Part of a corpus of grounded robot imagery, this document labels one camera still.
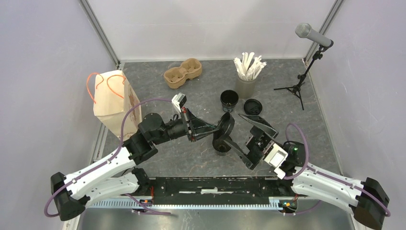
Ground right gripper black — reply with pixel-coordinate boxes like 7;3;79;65
222;113;282;170

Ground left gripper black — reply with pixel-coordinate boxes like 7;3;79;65
153;107;219;145

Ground black coffee cup white lettering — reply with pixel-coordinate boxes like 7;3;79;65
220;90;239;112

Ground black plastic cup lid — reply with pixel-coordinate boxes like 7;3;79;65
213;112;235;141

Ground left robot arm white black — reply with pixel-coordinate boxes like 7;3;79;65
50;107;219;221

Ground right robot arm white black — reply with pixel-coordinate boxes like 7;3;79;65
218;113;391;230

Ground grey straw holder cup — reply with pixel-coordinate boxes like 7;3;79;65
235;77;257;99

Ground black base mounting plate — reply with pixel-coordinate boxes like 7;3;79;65
132;176;295;205

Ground cardboard two-cup carrier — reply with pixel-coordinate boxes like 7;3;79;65
163;58;203;89

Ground white wrapped straws bundle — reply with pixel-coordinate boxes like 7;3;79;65
233;52;267;81

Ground black microphone tripod stand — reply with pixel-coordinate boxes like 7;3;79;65
273;45;328;111

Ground grey microphone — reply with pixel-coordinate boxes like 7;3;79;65
295;23;334;47

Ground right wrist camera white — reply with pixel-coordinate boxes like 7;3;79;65
263;141;288;179

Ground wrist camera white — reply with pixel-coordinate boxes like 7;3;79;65
263;141;288;179
171;92;187;114

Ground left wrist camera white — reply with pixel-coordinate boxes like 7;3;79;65
171;92;187;114

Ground white toothed cable rail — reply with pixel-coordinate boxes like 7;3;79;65
90;198;297;211

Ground brown paper bag orange handles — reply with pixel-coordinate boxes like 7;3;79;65
86;70;142;141

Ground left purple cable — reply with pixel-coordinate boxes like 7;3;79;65
44;97;173;219

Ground purple cable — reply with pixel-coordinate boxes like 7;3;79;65
282;123;391;218
44;97;173;219

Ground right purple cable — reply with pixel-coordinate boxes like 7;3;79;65
282;123;391;218

